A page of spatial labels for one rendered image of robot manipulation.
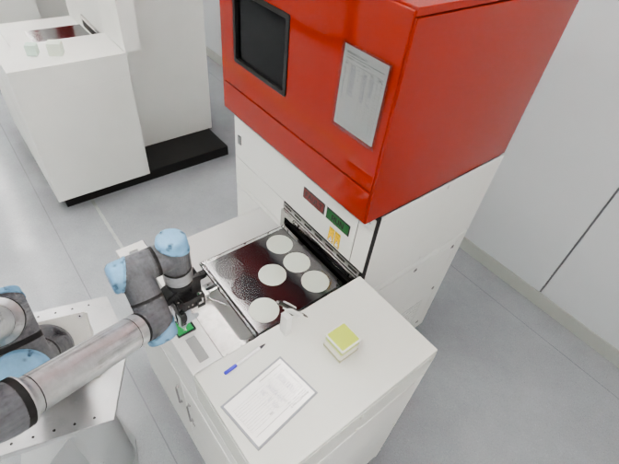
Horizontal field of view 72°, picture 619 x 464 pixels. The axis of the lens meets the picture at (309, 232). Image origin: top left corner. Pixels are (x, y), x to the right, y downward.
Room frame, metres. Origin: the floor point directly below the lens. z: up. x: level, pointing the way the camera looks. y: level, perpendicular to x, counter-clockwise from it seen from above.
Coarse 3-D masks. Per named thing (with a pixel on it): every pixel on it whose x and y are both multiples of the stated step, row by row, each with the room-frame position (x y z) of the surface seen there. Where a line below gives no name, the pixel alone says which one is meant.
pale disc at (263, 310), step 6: (258, 300) 0.85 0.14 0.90; (264, 300) 0.85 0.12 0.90; (270, 300) 0.85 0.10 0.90; (252, 306) 0.82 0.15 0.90; (258, 306) 0.83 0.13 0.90; (264, 306) 0.83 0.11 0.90; (270, 306) 0.83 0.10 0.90; (276, 306) 0.84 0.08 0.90; (252, 312) 0.80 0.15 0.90; (258, 312) 0.80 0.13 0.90; (264, 312) 0.80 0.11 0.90; (270, 312) 0.81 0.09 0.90; (276, 312) 0.81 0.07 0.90; (252, 318) 0.78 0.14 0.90; (258, 318) 0.78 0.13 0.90; (264, 318) 0.78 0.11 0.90; (270, 318) 0.79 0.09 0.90
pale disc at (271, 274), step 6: (270, 264) 1.01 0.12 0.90; (276, 264) 1.02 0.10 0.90; (264, 270) 0.98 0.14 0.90; (270, 270) 0.99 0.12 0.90; (276, 270) 0.99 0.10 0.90; (282, 270) 0.99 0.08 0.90; (264, 276) 0.95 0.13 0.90; (270, 276) 0.96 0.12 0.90; (276, 276) 0.96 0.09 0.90; (282, 276) 0.96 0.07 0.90; (264, 282) 0.93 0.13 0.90; (270, 282) 0.93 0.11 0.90; (276, 282) 0.94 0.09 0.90; (282, 282) 0.94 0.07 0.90
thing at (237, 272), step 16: (256, 240) 1.12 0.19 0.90; (224, 256) 1.02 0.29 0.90; (240, 256) 1.03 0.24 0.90; (256, 256) 1.04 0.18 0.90; (272, 256) 1.05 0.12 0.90; (224, 272) 0.95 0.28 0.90; (240, 272) 0.96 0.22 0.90; (256, 272) 0.97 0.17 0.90; (288, 272) 0.99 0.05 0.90; (304, 272) 1.00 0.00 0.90; (224, 288) 0.88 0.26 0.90; (240, 288) 0.89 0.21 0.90; (256, 288) 0.90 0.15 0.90; (272, 288) 0.90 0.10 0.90; (288, 288) 0.91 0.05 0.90; (304, 288) 0.92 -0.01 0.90; (240, 304) 0.82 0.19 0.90; (304, 304) 0.86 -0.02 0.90
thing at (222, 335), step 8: (208, 304) 0.82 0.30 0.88; (200, 312) 0.78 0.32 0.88; (208, 312) 0.79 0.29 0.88; (216, 312) 0.79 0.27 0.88; (200, 320) 0.75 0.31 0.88; (208, 320) 0.76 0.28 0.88; (216, 320) 0.76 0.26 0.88; (224, 320) 0.77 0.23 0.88; (208, 328) 0.73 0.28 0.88; (216, 328) 0.74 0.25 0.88; (224, 328) 0.74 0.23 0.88; (216, 336) 0.71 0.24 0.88; (224, 336) 0.71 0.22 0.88; (232, 336) 0.71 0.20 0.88; (216, 344) 0.68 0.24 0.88; (224, 344) 0.68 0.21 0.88; (232, 344) 0.68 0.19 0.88
